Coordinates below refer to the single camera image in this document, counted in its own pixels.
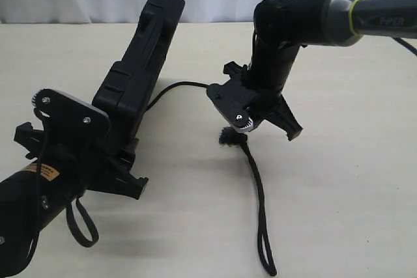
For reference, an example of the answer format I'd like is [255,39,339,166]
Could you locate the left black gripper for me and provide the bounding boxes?
[14,122,149,200]

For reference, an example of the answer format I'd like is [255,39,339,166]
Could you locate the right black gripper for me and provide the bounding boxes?
[223,61,303,141]

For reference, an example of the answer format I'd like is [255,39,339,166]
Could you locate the black braided rope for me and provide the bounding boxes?
[146,81,280,276]

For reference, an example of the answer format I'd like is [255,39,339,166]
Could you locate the black plastic carry case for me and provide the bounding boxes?
[91,0,186,161]

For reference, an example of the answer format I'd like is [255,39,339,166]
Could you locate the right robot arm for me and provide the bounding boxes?
[212,0,416,145]

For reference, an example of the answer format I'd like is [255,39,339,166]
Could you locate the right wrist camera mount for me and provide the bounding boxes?
[206,79,260,133]

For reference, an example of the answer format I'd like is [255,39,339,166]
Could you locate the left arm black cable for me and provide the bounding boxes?
[19,108,100,278]

